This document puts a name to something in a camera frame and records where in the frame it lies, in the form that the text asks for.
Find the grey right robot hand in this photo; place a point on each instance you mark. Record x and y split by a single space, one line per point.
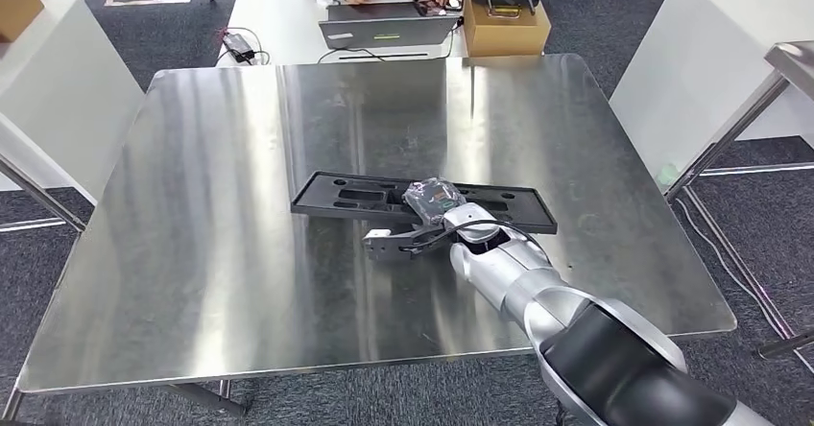
432 201

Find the black plastic car part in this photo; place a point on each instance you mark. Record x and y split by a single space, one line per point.
330 201

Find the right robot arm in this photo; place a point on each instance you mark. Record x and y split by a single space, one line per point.
540 289

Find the stainless steel workbench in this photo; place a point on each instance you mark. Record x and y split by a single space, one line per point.
222 220

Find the grey laptop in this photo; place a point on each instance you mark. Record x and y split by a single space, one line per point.
381 32

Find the brown cardboard box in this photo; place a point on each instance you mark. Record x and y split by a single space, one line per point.
16 3
502 35

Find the black phone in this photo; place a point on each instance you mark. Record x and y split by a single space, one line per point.
432 5

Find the black power adapter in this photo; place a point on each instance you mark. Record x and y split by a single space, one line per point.
238 45

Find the white panel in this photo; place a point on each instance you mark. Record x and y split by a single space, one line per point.
63 92
699 61

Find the stainless steel table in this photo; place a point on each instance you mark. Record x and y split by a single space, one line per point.
38 194
788 61

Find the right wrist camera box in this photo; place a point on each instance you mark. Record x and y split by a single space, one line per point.
381 242

